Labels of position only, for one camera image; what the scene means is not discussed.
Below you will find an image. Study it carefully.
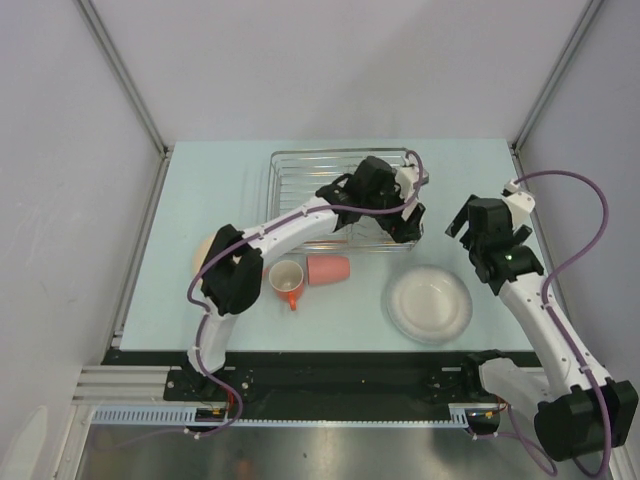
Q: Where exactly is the aluminium front rail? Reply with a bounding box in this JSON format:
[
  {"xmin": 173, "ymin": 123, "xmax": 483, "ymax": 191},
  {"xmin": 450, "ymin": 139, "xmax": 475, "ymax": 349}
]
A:
[{"xmin": 72, "ymin": 366, "xmax": 170, "ymax": 405}]

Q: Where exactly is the left aluminium frame post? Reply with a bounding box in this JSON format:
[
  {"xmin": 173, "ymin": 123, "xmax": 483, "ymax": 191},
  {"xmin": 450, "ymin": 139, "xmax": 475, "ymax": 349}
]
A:
[{"xmin": 74, "ymin": 0, "xmax": 169, "ymax": 157}]

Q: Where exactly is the orange mug white inside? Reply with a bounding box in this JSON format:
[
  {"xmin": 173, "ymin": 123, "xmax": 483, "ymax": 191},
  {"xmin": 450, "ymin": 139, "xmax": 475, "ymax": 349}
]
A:
[{"xmin": 268, "ymin": 260, "xmax": 305, "ymax": 311}]

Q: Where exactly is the right aluminium frame post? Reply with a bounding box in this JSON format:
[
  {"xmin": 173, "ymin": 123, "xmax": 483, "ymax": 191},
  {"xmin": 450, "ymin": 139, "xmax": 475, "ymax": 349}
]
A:
[{"xmin": 511, "ymin": 0, "xmax": 605, "ymax": 152}]

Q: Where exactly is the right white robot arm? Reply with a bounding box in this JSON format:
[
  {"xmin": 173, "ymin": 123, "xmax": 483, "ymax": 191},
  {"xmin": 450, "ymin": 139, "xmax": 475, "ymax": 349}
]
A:
[{"xmin": 446, "ymin": 193, "xmax": 639, "ymax": 461}]

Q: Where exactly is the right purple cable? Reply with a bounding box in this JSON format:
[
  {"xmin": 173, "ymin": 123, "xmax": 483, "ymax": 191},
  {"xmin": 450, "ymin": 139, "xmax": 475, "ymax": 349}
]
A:
[{"xmin": 469, "ymin": 170, "xmax": 616, "ymax": 476}]

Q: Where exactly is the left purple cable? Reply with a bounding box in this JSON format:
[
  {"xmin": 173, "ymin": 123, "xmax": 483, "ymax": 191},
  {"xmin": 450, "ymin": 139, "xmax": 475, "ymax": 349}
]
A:
[{"xmin": 89, "ymin": 149, "xmax": 427, "ymax": 449}]

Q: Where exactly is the beige and pink floral plate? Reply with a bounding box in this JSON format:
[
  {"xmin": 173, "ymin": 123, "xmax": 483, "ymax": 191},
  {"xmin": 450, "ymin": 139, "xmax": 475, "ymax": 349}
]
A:
[{"xmin": 191, "ymin": 234, "xmax": 215, "ymax": 276}]

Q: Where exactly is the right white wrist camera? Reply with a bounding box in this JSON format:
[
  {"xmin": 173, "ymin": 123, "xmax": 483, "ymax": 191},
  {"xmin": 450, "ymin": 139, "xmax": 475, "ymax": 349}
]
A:
[{"xmin": 501, "ymin": 180, "xmax": 535, "ymax": 229}]

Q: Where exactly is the metal wire dish rack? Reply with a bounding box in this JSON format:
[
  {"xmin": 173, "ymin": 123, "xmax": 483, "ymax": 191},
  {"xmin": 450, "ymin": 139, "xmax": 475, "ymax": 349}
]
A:
[{"xmin": 265, "ymin": 147, "xmax": 416, "ymax": 255}]

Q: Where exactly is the aluminium frame post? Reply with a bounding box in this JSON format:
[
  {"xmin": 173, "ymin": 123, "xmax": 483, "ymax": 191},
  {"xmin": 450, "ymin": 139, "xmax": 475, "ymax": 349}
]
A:
[
  {"xmin": 511, "ymin": 0, "xmax": 605, "ymax": 152},
  {"xmin": 74, "ymin": 0, "xmax": 169, "ymax": 157}
]

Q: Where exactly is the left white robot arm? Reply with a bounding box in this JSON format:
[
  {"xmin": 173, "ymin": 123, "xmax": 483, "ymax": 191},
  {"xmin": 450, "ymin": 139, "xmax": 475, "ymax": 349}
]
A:
[{"xmin": 185, "ymin": 150, "xmax": 428, "ymax": 400}]

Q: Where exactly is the large white grey-rimmed plate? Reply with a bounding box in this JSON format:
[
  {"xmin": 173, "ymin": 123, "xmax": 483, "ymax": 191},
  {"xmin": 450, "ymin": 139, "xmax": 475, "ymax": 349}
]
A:
[{"xmin": 384, "ymin": 265, "xmax": 473, "ymax": 345}]

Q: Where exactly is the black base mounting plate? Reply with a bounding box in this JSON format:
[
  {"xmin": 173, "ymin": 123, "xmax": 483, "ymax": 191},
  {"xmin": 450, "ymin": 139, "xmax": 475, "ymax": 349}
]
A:
[{"xmin": 102, "ymin": 349, "xmax": 506, "ymax": 423}]

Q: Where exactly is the white slotted cable duct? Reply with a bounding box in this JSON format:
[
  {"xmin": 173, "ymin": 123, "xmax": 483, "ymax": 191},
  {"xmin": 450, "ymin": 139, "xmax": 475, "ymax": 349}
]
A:
[{"xmin": 91, "ymin": 403, "xmax": 507, "ymax": 429}]

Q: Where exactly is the pink plastic cup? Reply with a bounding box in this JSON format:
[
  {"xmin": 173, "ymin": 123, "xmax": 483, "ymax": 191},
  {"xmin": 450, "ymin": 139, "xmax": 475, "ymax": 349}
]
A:
[{"xmin": 306, "ymin": 255, "xmax": 351, "ymax": 286}]

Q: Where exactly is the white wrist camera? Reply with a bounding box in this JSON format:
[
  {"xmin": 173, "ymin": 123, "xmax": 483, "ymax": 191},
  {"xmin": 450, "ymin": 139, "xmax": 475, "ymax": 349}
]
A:
[
  {"xmin": 501, "ymin": 180, "xmax": 535, "ymax": 229},
  {"xmin": 395, "ymin": 164, "xmax": 430, "ymax": 204}
]

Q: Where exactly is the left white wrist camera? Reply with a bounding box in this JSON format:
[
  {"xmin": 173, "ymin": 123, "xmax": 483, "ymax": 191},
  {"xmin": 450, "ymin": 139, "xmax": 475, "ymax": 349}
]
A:
[{"xmin": 395, "ymin": 164, "xmax": 430, "ymax": 204}]

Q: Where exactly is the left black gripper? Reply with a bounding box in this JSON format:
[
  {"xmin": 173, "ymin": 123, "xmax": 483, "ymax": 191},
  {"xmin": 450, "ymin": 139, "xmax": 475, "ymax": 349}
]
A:
[{"xmin": 361, "ymin": 173, "xmax": 422, "ymax": 243}]

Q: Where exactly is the purple cable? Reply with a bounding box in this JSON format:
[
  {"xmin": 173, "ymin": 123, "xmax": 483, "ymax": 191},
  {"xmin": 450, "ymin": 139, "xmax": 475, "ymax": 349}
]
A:
[
  {"xmin": 89, "ymin": 149, "xmax": 427, "ymax": 449},
  {"xmin": 469, "ymin": 170, "xmax": 616, "ymax": 476}
]

